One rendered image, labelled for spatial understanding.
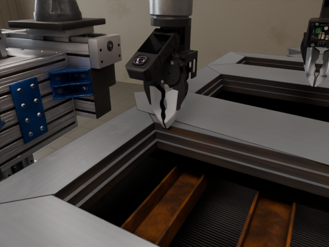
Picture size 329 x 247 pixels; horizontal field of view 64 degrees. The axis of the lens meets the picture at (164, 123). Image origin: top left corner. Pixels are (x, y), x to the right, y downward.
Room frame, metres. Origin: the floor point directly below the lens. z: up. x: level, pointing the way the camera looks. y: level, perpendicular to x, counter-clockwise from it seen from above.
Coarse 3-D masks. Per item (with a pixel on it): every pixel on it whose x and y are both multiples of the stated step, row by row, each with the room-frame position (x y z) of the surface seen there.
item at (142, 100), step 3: (165, 90) 0.72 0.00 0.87; (168, 90) 0.72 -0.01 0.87; (144, 93) 0.69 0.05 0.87; (138, 96) 0.67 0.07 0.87; (141, 96) 0.67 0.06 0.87; (144, 96) 0.67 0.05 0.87; (135, 99) 0.64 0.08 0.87; (138, 99) 0.64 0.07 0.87; (141, 99) 0.64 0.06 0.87; (144, 99) 0.64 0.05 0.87; (147, 99) 0.64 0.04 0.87; (138, 102) 0.62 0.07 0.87; (141, 102) 0.62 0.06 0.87; (144, 102) 0.62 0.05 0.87; (147, 102) 0.62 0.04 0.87; (138, 105) 0.60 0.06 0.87; (141, 105) 0.60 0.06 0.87; (144, 105) 0.60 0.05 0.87; (138, 108) 0.58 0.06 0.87
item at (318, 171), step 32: (256, 64) 1.16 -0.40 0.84; (288, 64) 1.10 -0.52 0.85; (320, 64) 1.05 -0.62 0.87; (288, 96) 0.78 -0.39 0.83; (320, 96) 0.74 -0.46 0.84; (160, 128) 0.50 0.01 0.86; (192, 128) 0.48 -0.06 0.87; (128, 160) 0.41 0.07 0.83; (224, 160) 0.42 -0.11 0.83; (256, 160) 0.40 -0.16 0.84; (288, 160) 0.38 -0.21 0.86; (64, 192) 0.29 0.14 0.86; (96, 192) 0.33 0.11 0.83; (320, 192) 0.34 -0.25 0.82
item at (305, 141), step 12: (300, 120) 0.52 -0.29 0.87; (312, 120) 0.52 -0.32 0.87; (300, 132) 0.46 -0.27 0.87; (312, 132) 0.46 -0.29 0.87; (324, 132) 0.46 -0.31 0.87; (288, 144) 0.41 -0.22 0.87; (300, 144) 0.41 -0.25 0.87; (312, 144) 0.41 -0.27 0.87; (324, 144) 0.41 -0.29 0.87; (300, 156) 0.37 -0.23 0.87; (312, 156) 0.37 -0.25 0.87; (324, 156) 0.37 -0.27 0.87
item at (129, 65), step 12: (156, 36) 0.48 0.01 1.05; (168, 36) 0.47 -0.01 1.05; (144, 48) 0.46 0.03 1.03; (156, 48) 0.45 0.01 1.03; (168, 48) 0.46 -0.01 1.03; (132, 60) 0.42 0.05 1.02; (144, 60) 0.42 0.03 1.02; (156, 60) 0.42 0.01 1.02; (132, 72) 0.41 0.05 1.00; (144, 72) 0.40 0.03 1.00; (156, 72) 0.42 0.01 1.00
